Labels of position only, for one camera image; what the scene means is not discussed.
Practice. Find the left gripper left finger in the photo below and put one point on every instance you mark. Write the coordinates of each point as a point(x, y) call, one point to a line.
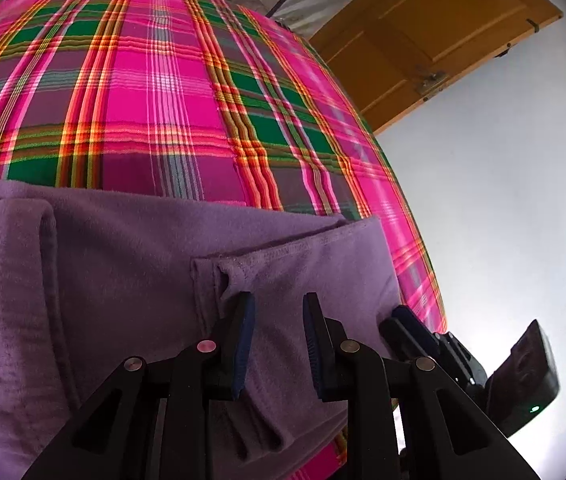
point(152, 420)

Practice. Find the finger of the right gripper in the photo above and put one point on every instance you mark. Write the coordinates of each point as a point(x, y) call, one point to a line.
point(417, 330)
point(399, 341)

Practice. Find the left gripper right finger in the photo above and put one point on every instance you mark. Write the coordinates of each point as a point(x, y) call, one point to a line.
point(405, 420)

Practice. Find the purple fleece garment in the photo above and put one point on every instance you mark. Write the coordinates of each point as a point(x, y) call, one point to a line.
point(88, 278)

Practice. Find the wooden door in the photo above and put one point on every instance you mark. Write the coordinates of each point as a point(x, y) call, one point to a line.
point(390, 56)

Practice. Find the pink plaid bed sheet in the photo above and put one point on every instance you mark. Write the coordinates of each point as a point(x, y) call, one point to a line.
point(197, 100)

